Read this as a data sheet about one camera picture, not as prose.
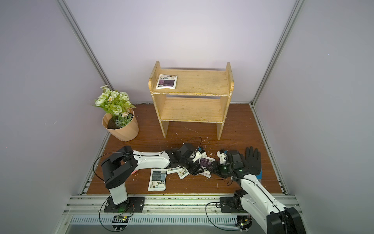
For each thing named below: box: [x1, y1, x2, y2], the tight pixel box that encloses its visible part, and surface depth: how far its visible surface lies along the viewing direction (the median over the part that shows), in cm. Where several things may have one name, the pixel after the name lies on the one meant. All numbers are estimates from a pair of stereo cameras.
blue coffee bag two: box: [176, 167, 190, 180], surface depth 85 cm
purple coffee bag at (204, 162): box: [198, 156, 216, 179], surface depth 86 cm
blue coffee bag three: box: [148, 168, 167, 192], surface depth 82 cm
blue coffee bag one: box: [166, 166, 183, 175], surface depth 85 cm
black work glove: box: [240, 146, 263, 181], surface depth 90 cm
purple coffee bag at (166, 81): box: [155, 74, 178, 90], surface depth 72 cm
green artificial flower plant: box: [91, 84, 137, 130], surface depth 85 cm
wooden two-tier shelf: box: [149, 60, 235, 141], surface depth 79 cm
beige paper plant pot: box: [102, 108, 140, 142], surface depth 89 cm
